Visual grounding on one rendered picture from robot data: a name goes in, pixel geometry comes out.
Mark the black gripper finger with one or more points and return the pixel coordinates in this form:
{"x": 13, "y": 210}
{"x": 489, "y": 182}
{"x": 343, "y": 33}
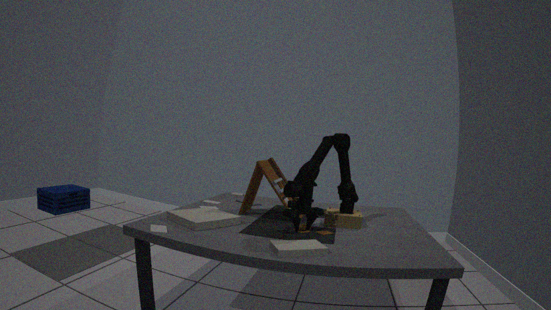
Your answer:
{"x": 310, "y": 220}
{"x": 296, "y": 222}

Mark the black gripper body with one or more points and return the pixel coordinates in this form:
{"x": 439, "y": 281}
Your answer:
{"x": 304, "y": 207}

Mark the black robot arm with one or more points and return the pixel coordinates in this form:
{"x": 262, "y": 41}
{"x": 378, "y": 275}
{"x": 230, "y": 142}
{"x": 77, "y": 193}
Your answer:
{"x": 304, "y": 182}

